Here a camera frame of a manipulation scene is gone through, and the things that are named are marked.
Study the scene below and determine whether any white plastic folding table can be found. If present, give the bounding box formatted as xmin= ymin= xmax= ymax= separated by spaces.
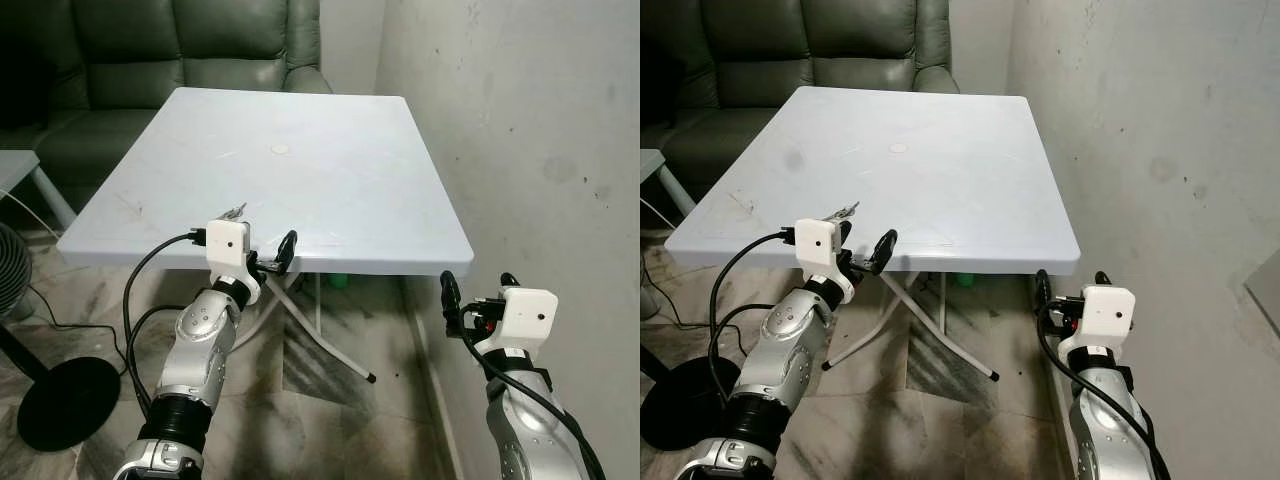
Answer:
xmin=664 ymin=85 xmax=1082 ymax=384
xmin=56 ymin=86 xmax=475 ymax=386

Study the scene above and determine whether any small white side table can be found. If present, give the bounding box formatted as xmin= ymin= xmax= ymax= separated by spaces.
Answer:
xmin=0 ymin=150 xmax=78 ymax=231
xmin=640 ymin=148 xmax=698 ymax=219

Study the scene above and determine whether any dark green leather sofa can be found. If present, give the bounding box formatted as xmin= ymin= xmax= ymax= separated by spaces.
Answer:
xmin=0 ymin=0 xmax=334 ymax=197
xmin=640 ymin=0 xmax=961 ymax=197

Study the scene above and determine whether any black standing fan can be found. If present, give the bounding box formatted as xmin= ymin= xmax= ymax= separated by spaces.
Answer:
xmin=640 ymin=280 xmax=737 ymax=451
xmin=0 ymin=222 xmax=123 ymax=453

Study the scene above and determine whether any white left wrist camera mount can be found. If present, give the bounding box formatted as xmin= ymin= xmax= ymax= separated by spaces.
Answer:
xmin=795 ymin=218 xmax=857 ymax=304
xmin=205 ymin=220 xmax=263 ymax=306

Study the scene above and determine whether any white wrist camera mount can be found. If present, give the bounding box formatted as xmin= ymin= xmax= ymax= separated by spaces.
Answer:
xmin=473 ymin=288 xmax=559 ymax=363
xmin=205 ymin=220 xmax=263 ymax=306
xmin=795 ymin=218 xmax=857 ymax=304
xmin=1058 ymin=285 xmax=1139 ymax=363

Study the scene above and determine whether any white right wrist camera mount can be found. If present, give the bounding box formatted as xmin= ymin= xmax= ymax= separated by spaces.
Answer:
xmin=1058 ymin=285 xmax=1139 ymax=363
xmin=473 ymin=288 xmax=559 ymax=363

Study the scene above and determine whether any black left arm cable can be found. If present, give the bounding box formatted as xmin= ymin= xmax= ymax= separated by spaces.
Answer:
xmin=708 ymin=228 xmax=798 ymax=403
xmin=122 ymin=228 xmax=209 ymax=419

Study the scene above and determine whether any grey wall panel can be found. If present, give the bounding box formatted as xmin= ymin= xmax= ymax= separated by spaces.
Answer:
xmin=1243 ymin=248 xmax=1280 ymax=336

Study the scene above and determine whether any black floor power cord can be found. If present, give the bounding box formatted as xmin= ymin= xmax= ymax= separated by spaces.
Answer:
xmin=27 ymin=285 xmax=131 ymax=377
xmin=664 ymin=288 xmax=715 ymax=333

